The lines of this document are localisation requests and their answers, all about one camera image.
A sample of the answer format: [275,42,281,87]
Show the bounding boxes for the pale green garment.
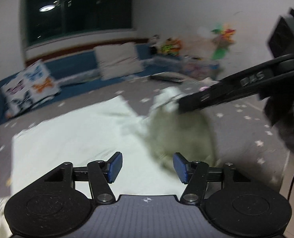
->
[10,87,216,196]

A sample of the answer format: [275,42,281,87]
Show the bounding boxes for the right gloved hand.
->
[263,97,294,153]

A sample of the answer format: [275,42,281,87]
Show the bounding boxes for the pink hair scrunchie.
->
[199,86,208,91]

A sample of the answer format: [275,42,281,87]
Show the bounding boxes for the clear plastic toy box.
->
[181,56,222,80]

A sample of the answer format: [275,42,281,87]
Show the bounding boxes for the colourful paper pinwheel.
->
[211,24,236,60]

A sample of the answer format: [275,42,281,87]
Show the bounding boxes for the grey star tablecloth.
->
[0,74,292,238]

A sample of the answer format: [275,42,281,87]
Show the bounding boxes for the black remote control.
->
[149,74,183,84]

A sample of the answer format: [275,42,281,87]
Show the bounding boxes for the plush toys group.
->
[148,35,182,57]

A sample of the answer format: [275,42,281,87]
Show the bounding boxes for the blue bench sofa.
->
[0,44,182,125]

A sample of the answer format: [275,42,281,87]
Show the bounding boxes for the butterfly print pillow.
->
[1,60,61,118]

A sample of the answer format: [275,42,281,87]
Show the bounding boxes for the plain beige pillow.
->
[94,42,144,80]

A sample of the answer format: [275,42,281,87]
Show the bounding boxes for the dark window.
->
[26,0,132,45]

